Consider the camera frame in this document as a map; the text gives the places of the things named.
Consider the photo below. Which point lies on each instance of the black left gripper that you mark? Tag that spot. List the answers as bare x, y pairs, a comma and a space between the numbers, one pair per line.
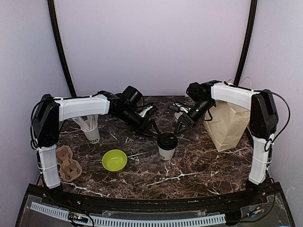
145, 128

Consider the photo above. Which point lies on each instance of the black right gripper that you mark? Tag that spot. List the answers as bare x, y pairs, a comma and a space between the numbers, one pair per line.
187, 120

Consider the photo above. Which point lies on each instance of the black plastic cup lid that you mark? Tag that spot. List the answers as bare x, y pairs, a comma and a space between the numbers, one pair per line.
167, 141

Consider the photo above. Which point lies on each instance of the brown paper takeout bag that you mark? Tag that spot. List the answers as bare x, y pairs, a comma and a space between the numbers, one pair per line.
227, 120

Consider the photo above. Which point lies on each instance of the brown cardboard cup carrier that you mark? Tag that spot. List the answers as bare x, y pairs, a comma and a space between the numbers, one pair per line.
70, 168

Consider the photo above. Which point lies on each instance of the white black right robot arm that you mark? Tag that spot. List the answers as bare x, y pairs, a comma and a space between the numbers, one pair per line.
263, 117

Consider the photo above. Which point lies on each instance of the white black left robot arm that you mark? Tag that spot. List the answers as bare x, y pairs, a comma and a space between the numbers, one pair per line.
54, 116

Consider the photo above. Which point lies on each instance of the white scalloped ceramic bowl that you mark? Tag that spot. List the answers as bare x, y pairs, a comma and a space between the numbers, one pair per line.
182, 109

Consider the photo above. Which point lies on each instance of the lime green bowl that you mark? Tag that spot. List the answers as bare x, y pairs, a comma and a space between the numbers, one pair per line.
114, 160

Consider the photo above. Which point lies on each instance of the white cup holding straws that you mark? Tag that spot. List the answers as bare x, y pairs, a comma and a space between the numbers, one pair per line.
92, 135

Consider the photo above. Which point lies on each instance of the bundle of white wrapped straws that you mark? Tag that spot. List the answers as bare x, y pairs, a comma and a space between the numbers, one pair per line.
89, 124

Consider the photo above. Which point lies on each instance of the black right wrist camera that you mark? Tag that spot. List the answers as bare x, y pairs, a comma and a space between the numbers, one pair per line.
196, 91

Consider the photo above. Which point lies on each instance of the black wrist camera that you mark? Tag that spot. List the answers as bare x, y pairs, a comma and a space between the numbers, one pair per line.
132, 95
196, 91

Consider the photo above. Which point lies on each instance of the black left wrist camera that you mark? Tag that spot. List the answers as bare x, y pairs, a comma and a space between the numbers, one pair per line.
132, 95

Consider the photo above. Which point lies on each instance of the white slotted cable duct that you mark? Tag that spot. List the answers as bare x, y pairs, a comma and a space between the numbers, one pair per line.
128, 219

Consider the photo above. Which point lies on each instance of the black front table rail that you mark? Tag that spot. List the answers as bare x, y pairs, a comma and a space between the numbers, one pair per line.
230, 204

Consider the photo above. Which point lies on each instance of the black corner frame post right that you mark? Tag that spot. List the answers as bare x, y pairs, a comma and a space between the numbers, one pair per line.
246, 42

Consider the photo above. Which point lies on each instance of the black corner frame post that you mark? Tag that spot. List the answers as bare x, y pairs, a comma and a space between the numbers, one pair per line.
246, 42
59, 47

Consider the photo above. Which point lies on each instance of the black corner frame post left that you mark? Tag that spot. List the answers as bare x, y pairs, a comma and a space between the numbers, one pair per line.
59, 47

